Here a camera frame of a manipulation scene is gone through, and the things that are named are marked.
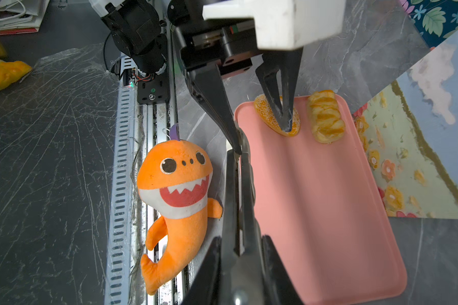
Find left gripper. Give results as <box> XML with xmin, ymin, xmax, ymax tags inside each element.
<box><xmin>167</xmin><ymin>1</ymin><xmax>304</xmax><ymax>155</ymax></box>

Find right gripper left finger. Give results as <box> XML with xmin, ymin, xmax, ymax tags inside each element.
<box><xmin>182</xmin><ymin>237</ymin><xmax>221</xmax><ymax>305</ymax></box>

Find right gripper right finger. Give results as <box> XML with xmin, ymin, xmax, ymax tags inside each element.
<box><xmin>262</xmin><ymin>235</ymin><xmax>303</xmax><ymax>305</ymax></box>

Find metal tongs with white tips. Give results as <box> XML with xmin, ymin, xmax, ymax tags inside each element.
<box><xmin>218</xmin><ymin>128</ymin><xmax>266</xmax><ymax>304</ymax></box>

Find landscape print paper bag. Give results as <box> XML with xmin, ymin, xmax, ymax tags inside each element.
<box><xmin>355</xmin><ymin>26</ymin><xmax>458</xmax><ymax>219</ymax></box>

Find upright sugared fake bun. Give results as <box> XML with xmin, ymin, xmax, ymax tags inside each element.
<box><xmin>254</xmin><ymin>94</ymin><xmax>301</xmax><ymax>137</ymax></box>

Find braided glazed fake bread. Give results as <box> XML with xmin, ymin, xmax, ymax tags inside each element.
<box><xmin>306</xmin><ymin>90</ymin><xmax>346</xmax><ymax>144</ymax></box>

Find small white paper bag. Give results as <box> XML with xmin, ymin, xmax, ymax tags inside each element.
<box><xmin>0</xmin><ymin>0</ymin><xmax>50</xmax><ymax>36</ymax></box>

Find pink plastic tray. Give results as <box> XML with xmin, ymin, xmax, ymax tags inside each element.
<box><xmin>235</xmin><ymin>97</ymin><xmax>407</xmax><ymax>304</ymax></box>

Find orange shark plush toy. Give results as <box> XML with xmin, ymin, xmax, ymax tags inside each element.
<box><xmin>137</xmin><ymin>125</ymin><xmax>223</xmax><ymax>296</ymax></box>

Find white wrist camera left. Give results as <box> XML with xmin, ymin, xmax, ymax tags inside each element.
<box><xmin>202</xmin><ymin>0</ymin><xmax>346</xmax><ymax>51</ymax></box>

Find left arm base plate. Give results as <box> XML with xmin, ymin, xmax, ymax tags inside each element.
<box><xmin>136</xmin><ymin>72</ymin><xmax>170</xmax><ymax>105</ymax></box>

